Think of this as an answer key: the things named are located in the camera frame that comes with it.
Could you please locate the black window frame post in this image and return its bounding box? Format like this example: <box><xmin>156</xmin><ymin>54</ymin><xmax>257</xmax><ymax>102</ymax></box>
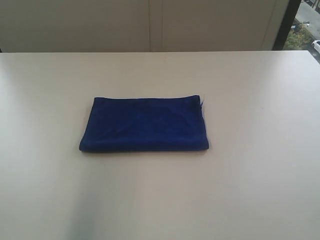
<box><xmin>272</xmin><ymin>0</ymin><xmax>301</xmax><ymax>51</ymax></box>

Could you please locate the blue towel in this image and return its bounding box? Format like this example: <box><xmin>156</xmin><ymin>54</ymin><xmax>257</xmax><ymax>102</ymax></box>
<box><xmin>79</xmin><ymin>95</ymin><xmax>209</xmax><ymax>153</ymax></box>

